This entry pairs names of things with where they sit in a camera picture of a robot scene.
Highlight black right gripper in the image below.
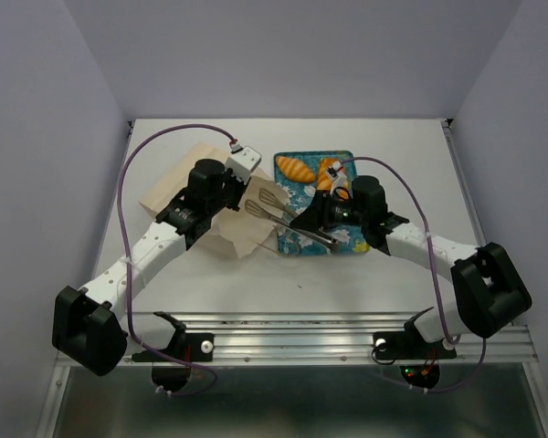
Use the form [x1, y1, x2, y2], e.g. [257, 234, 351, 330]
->
[288, 190, 367, 234]

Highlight orange twisted fake bread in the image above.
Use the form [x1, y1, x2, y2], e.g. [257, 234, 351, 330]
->
[316, 158, 351, 200]

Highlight beige paper bag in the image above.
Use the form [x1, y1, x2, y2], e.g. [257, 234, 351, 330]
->
[139, 142, 289, 259]

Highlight metal serving tongs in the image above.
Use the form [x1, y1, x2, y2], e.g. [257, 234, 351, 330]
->
[244, 188, 340, 253]

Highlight striped fake croissant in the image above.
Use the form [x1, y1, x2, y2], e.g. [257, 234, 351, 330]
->
[275, 156, 315, 184]

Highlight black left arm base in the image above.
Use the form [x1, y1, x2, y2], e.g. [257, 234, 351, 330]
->
[131, 311, 218, 398]

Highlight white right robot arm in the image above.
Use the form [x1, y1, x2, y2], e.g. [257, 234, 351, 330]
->
[291, 176, 532, 356]

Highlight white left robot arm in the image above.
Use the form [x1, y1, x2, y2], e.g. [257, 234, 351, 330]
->
[52, 156, 259, 376]

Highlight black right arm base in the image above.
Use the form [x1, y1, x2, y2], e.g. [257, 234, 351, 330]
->
[370, 331, 457, 392]

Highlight teal floral tray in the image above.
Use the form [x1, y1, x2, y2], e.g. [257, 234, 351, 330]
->
[273, 151, 370, 256]

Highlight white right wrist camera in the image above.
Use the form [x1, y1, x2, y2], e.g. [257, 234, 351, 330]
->
[325, 161, 349, 196]

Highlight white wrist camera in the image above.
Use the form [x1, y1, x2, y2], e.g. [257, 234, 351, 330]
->
[325, 161, 349, 196]
[225, 146, 262, 184]

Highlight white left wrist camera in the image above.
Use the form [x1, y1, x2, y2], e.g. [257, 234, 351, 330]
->
[225, 146, 262, 184]

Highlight aluminium front rail frame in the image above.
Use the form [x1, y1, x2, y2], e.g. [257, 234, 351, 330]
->
[37, 313, 548, 437]

